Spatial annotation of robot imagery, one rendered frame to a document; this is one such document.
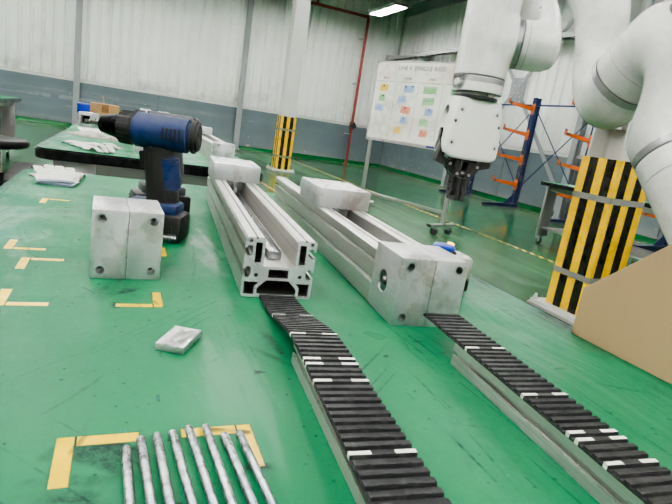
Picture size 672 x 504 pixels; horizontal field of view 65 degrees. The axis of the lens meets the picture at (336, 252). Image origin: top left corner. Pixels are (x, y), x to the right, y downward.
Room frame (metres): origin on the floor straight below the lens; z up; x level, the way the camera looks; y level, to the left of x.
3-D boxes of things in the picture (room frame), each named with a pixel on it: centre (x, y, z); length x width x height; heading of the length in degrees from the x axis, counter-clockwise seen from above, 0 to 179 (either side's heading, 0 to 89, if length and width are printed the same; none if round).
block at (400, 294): (0.73, -0.13, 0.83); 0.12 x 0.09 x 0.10; 109
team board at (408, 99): (6.66, -0.70, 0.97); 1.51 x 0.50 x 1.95; 43
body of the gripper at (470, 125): (0.92, -0.19, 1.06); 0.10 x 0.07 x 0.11; 109
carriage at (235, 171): (1.32, 0.29, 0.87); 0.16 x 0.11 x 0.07; 19
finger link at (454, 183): (0.91, -0.17, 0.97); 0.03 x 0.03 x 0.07; 19
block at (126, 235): (0.73, 0.29, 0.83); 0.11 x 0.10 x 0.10; 115
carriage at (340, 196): (1.14, 0.02, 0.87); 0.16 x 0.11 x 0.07; 19
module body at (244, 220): (1.08, 0.20, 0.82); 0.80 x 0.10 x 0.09; 19
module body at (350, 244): (1.14, 0.02, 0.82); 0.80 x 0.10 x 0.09; 19
